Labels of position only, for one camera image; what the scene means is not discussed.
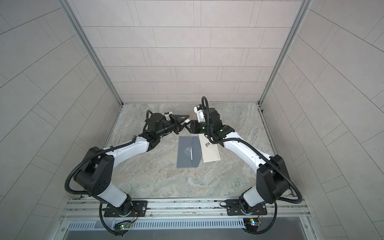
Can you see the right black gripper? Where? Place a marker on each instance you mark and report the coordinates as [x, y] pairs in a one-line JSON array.
[[194, 126]]

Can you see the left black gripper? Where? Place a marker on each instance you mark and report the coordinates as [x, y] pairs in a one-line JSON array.
[[176, 123]]

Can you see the cream envelope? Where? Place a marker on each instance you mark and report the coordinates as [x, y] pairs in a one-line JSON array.
[[210, 152]]

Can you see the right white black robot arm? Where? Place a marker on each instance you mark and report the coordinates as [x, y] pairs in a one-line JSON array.
[[272, 178]]

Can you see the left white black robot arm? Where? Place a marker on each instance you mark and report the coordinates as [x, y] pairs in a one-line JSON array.
[[94, 173]]

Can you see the right circuit board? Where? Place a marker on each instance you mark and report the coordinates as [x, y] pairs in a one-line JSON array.
[[252, 225]]

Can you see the circuit board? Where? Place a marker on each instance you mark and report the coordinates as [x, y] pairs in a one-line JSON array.
[[252, 225], [122, 226]]

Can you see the left circuit board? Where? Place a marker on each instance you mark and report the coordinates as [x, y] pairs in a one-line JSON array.
[[122, 226]]

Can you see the right wrist camera white housing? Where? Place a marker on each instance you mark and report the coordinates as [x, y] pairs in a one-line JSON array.
[[199, 110]]

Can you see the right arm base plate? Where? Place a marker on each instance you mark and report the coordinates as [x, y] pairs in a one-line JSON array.
[[236, 207]]

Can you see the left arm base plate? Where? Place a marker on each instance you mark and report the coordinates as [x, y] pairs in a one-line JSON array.
[[132, 209]]

